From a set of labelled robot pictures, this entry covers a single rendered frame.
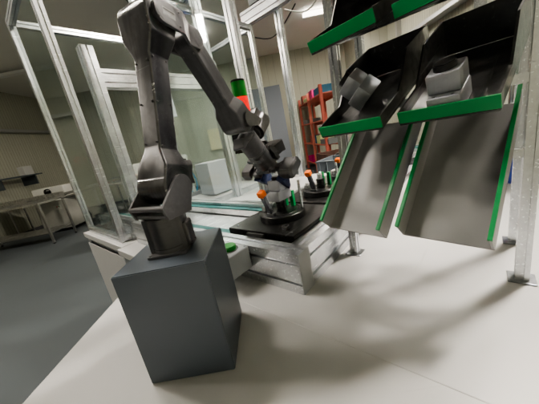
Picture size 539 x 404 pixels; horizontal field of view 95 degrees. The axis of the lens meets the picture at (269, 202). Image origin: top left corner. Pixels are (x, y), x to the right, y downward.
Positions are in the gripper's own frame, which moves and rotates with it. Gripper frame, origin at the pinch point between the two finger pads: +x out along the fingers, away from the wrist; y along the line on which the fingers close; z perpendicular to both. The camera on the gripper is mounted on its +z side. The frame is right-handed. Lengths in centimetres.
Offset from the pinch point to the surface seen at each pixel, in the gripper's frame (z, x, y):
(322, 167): 132, 131, 86
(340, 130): -0.4, -14.4, -25.0
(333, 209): -9.7, -0.1, -20.9
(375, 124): -1.4, -15.0, -32.0
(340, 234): -7.9, 15.1, -16.7
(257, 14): 138, -17, 76
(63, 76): 12, -54, 81
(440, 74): 2.2, -19.2, -41.3
